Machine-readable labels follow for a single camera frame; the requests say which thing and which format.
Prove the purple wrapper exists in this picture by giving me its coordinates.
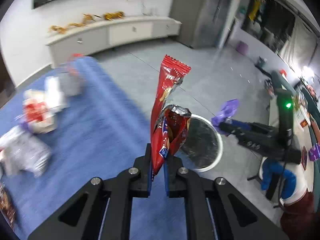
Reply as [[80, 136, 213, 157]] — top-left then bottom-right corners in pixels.
[[211, 99, 239, 127]]

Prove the red snack wrapper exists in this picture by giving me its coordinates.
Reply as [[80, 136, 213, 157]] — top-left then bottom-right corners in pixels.
[[150, 55, 191, 176]]

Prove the clear plastic bag red handle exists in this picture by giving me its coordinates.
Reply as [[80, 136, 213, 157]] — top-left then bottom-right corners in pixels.
[[58, 53, 84, 97]]

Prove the white round trash bin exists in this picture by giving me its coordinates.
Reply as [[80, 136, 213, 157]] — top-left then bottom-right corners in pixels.
[[177, 114, 223, 173]]

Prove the blue gloved right hand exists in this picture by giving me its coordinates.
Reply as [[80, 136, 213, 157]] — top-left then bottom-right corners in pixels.
[[261, 158, 296, 200]]

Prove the blue carpet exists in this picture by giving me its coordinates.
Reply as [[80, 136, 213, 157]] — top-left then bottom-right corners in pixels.
[[1, 57, 187, 239]]

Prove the dark brown snack packet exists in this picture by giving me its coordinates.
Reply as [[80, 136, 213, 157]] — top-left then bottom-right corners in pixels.
[[0, 183, 16, 229]]

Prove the silver crumpled foil bag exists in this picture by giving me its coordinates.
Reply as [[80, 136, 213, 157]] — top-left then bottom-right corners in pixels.
[[1, 126, 51, 177]]

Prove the red white paper bag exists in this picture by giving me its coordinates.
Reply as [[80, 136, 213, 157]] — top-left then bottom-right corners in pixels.
[[23, 76, 67, 134]]

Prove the grey refrigerator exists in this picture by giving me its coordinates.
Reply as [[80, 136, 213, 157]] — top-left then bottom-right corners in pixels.
[[169, 0, 240, 49]]

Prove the white TV cabinet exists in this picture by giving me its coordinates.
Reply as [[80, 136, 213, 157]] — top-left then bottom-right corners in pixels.
[[46, 16, 182, 68]]

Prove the golden dragon ornament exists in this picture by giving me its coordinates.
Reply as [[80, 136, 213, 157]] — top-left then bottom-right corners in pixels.
[[48, 11, 125, 34]]

